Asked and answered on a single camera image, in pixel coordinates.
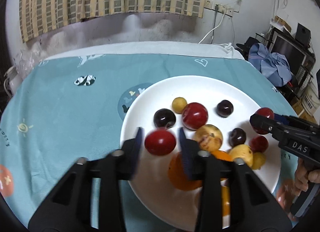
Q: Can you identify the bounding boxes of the small yellow fruit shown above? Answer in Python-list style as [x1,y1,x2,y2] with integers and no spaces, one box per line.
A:
[171,97,188,114]

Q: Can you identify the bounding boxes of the black shelf with monitor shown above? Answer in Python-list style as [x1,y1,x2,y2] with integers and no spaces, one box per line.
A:
[256,23,316,97]

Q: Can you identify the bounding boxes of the person right hand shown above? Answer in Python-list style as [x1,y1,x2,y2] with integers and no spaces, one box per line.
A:
[293,158,320,196]

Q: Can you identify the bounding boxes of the white power cable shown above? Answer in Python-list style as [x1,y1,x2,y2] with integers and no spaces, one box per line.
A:
[197,8,227,45]

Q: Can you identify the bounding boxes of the tan round fruit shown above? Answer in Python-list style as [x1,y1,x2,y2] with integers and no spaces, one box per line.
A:
[193,124,223,153]

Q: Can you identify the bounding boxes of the blue clothes pile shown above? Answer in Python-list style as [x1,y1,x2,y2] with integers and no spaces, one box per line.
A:
[248,43,292,87]

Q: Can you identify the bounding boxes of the white oval plate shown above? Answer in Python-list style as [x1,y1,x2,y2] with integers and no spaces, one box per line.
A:
[120,75,283,232]

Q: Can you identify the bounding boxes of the yellow orange fruit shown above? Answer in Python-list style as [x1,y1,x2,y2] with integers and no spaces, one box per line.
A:
[221,186,230,216]

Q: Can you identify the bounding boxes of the cardboard boxes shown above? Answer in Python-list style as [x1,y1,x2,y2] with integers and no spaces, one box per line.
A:
[292,83,319,124]

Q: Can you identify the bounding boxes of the small red cherry tomato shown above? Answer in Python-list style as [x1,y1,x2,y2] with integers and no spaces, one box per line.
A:
[249,135,268,153]

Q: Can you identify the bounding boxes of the small green-yellow fruit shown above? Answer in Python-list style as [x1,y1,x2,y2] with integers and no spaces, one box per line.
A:
[251,152,266,170]

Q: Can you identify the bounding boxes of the yellow potato-like fruit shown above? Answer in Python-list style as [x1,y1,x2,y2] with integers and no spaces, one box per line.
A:
[228,144,253,167]

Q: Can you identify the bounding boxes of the teal patterned tablecloth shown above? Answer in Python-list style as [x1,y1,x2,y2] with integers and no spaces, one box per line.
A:
[1,54,295,225]

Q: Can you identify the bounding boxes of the large orange tangerine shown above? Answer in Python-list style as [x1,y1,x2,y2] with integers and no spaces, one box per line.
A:
[167,152,202,191]

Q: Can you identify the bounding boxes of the wall power strip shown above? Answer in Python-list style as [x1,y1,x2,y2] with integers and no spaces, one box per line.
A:
[204,0,234,17]

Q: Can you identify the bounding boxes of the large dark red plum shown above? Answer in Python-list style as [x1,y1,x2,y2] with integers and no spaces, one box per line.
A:
[182,102,208,130]

